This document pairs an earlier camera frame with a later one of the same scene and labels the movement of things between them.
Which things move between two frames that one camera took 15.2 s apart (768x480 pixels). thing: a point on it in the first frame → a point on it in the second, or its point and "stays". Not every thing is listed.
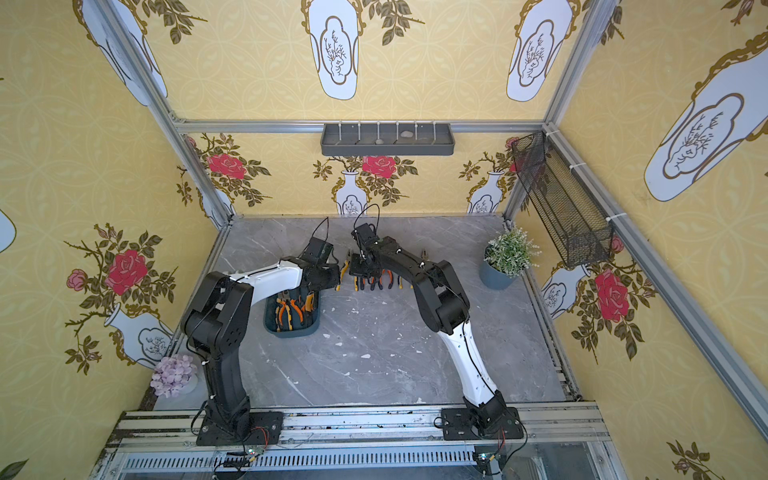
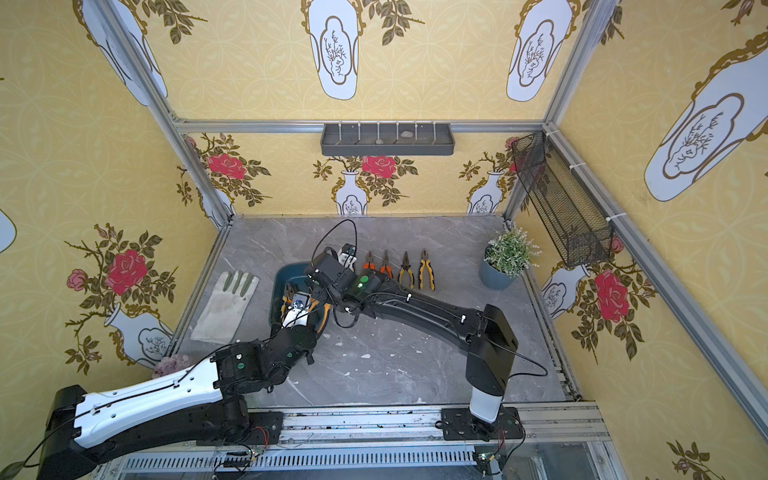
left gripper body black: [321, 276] → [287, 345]
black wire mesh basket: [572, 220] stays
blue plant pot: [495, 278] stays
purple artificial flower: [172, 373] stays
